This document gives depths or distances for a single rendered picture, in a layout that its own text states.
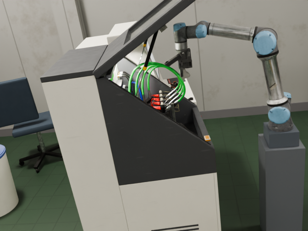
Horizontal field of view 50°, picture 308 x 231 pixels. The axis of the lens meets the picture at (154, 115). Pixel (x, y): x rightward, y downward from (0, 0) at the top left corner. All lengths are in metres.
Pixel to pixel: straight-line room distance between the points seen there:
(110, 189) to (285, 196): 1.15
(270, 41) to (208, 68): 2.55
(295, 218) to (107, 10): 3.15
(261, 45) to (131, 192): 1.11
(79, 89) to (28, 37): 3.05
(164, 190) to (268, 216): 0.81
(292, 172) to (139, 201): 0.99
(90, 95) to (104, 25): 2.68
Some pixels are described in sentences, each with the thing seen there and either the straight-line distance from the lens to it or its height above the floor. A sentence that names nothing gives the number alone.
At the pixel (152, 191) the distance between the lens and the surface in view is 2.01.
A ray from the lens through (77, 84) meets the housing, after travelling 1.75.
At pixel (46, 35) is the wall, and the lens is 4.64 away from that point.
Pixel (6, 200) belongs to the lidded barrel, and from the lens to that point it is 3.54.
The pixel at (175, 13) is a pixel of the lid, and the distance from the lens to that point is 1.63.
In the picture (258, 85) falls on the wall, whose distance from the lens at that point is 4.51.
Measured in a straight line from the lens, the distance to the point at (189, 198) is 2.06.
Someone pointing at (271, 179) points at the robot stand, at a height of 0.58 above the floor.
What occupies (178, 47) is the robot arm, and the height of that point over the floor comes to 1.48.
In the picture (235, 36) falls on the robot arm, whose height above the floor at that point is 1.50.
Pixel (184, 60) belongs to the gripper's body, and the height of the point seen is 1.40.
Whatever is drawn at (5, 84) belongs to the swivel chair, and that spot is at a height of 1.08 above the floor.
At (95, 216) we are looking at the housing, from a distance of 2.14.
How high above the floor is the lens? 1.89
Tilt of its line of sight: 23 degrees down
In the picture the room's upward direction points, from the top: 9 degrees counter-clockwise
